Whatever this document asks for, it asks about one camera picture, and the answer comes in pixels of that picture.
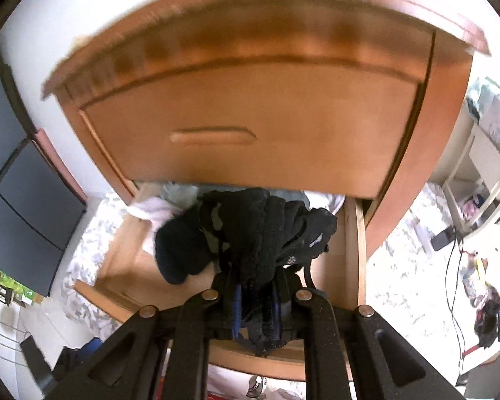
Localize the pale blue lace underwear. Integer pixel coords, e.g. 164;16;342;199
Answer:
160;183;201;207

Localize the floral bedsheet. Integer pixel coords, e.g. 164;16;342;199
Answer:
60;181;500;388

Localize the white underwear black print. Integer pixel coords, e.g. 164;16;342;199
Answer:
127;198;180;231

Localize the teal plastic bag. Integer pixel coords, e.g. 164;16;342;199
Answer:
467;78;497;117

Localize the black lace underwear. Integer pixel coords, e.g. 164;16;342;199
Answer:
196;187;338;355

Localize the wooden nightstand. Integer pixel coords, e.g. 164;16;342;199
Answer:
42;0;492;259

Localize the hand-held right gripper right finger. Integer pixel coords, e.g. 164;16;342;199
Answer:
271;275;467;400

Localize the pink board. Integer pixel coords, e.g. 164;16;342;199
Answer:
33;129;88;205

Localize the shut wooden drawer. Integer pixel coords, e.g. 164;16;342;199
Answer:
79;56;435;201

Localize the black cloth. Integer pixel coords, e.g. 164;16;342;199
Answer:
475;296;500;348

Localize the wooden drawer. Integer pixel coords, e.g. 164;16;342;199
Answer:
79;56;435;201
75;179;367;382

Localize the dark grey refrigerator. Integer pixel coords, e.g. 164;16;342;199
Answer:
0;56;88;296

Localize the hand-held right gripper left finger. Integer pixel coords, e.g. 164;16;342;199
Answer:
42;283;241;400

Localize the green packaging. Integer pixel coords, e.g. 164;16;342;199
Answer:
0;264;34;301

